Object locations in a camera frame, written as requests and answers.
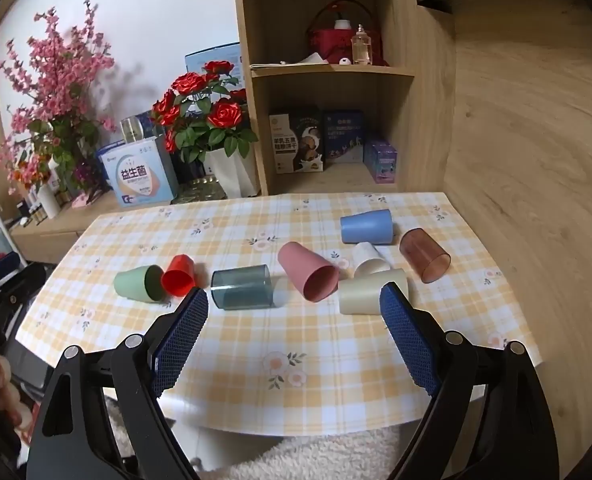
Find clear perfume bottle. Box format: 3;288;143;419
352;24;373;66

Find cream cup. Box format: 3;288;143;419
338;268;409;316

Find pink artificial blossom branches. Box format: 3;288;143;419
0;6;119;196

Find stack of papers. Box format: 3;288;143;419
250;53;333;69

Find black snack box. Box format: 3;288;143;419
269;106;325;175

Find yellow checkered tablecloth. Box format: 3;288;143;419
16;191;544;437

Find purple box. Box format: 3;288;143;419
363;140;397;183

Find white fluffy rug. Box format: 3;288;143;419
196;422;401;480

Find red cup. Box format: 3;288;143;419
161;254;197;297

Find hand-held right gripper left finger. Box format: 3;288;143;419
26;287;210;480

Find brown transparent cup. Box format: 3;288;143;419
399;228;452;284

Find red basket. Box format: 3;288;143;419
306;0;389;67

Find pink cup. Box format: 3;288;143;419
277;241;339;303

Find blue cup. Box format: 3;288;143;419
340;209;393;246

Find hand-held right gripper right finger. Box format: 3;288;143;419
380;281;561;480

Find green glass dish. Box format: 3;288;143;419
170;175;227;205

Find white flower vase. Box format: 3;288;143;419
203;147;261;198

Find white plastic bottle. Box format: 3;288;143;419
38;180;62;220

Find white cup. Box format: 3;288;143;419
352;242;391;279

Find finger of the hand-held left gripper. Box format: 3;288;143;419
0;251;46;313

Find low wooden cabinet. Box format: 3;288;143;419
8;192;177;265

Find clear drinking glass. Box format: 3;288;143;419
120;116;144;145

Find grey transparent cup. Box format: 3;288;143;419
210;264;275;310

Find blue and white carton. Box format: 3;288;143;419
97;136;179;208

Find wooden shelf unit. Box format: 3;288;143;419
232;0;456;198

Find green cup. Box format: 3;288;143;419
114;264;171;304

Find red artificial rose bouquet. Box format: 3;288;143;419
151;60;259;163

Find dark blue box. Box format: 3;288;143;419
323;110;367;163

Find light blue box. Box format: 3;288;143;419
184;42;241;88

